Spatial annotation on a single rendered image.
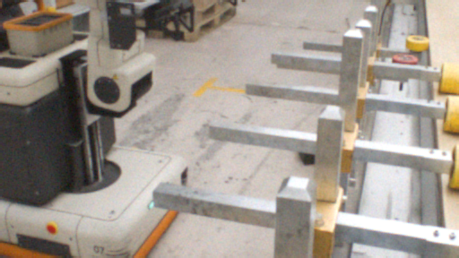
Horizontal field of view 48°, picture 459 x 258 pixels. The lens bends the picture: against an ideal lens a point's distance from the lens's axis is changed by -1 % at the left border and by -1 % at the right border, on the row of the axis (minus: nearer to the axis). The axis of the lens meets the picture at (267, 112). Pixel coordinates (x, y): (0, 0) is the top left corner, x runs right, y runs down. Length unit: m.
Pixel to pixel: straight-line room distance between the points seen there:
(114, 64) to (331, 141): 1.22
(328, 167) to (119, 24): 1.14
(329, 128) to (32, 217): 1.54
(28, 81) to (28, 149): 0.25
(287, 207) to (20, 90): 1.49
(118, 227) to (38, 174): 0.35
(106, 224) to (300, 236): 1.49
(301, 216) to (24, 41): 1.64
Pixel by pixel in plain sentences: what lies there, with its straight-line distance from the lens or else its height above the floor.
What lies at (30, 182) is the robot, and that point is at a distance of 2.07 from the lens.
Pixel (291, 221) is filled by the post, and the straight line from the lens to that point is 0.52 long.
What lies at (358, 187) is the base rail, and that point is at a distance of 1.36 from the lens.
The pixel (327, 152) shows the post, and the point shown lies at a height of 1.05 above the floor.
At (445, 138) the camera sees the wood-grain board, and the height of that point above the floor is 0.90.
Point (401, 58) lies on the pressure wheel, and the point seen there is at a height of 0.90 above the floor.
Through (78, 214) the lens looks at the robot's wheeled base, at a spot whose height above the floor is 0.28.
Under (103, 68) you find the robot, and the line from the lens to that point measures 1.88.
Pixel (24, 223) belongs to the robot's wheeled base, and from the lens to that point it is 2.14.
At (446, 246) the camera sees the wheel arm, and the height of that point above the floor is 0.96.
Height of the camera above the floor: 1.41
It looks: 24 degrees down
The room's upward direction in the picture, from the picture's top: 2 degrees clockwise
